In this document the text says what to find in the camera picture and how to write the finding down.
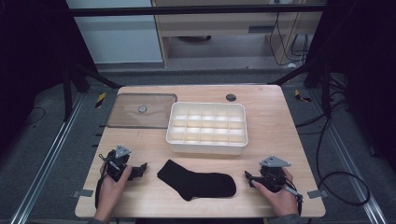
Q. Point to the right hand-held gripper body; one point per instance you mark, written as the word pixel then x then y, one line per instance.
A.
pixel 273 175

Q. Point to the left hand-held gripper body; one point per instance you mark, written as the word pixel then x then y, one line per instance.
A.
pixel 115 161

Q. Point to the black sock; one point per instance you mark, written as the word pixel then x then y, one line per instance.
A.
pixel 196 183

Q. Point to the white divided storage box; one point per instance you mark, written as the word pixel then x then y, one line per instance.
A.
pixel 207 127

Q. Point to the person's right hand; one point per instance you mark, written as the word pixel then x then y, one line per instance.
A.
pixel 280 199

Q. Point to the person's left hand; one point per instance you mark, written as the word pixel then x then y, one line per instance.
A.
pixel 109 194

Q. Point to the transparent plastic lid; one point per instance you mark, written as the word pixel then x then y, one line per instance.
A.
pixel 146 116

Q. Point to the round dark table grommet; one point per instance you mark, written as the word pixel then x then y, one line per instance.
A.
pixel 230 97

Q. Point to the black metal stand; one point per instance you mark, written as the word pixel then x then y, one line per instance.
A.
pixel 314 77
pixel 79 76

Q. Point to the white cabinet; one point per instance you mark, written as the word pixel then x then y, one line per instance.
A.
pixel 118 39

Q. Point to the light wooden desk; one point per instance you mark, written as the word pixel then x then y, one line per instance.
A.
pixel 218 26

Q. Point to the grey metal table bracket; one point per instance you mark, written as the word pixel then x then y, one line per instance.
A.
pixel 317 193
pixel 82 193

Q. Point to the aluminium floor rail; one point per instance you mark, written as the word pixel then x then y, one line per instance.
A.
pixel 350 161
pixel 46 158

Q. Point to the black horizontal frame bar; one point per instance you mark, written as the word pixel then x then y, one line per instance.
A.
pixel 193 11

